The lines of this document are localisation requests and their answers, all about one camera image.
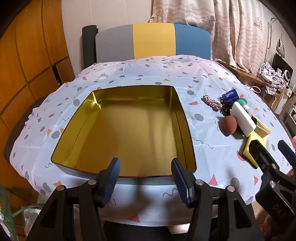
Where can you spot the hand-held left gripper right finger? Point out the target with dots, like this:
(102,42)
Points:
(179,177)

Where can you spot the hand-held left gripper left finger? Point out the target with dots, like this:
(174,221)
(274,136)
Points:
(112,177)

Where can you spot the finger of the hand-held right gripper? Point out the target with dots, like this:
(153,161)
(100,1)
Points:
(260,150)
(286,151)

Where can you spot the yellow sponge block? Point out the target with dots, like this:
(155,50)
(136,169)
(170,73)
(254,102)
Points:
(249,148)

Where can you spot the black scrunchie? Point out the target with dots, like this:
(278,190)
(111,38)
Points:
(254,120)

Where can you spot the white sponge block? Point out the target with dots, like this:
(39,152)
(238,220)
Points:
(242,118)

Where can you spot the brown makeup sponge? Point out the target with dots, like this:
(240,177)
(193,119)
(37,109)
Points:
(227,125)

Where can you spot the gold tin box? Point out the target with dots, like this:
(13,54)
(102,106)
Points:
(129,129)

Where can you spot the green and white bottle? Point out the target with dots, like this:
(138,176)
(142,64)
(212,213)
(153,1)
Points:
(242,102)

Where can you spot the black beaded hairpiece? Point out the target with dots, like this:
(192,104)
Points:
(225,107)

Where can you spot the blue tissue pack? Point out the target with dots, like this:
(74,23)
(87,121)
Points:
(229,95)

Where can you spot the pink scrunchie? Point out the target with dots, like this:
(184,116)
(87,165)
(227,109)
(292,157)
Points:
(212,102)

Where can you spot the pink quilted blanket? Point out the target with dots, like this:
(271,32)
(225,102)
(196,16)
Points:
(293,142)

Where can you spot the cluttered low shelf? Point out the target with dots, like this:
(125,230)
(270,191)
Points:
(285,99)

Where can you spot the white round device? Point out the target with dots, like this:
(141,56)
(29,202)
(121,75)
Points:
(287,75)

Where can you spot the pile of clothes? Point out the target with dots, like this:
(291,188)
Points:
(270,74)

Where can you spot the wooden side table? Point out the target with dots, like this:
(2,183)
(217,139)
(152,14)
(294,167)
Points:
(242,71)

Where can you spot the crumpled clear plastic bag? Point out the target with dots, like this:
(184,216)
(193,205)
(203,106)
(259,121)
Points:
(27,215)

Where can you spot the grey garment steamer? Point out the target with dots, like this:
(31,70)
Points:
(281,46)

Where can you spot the patterned white tablecloth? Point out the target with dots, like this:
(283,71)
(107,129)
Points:
(150,71)

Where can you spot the curved metal pole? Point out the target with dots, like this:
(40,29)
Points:
(269,34)

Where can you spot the pink patterned curtain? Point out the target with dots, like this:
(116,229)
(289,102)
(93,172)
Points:
(231,30)

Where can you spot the grey yellow blue chair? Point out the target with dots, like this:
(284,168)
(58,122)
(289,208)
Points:
(152,41)

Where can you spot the wooden wardrobe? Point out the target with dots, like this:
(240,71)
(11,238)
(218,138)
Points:
(30,58)

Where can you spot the black padded post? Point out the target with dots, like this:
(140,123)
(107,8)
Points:
(89,46)

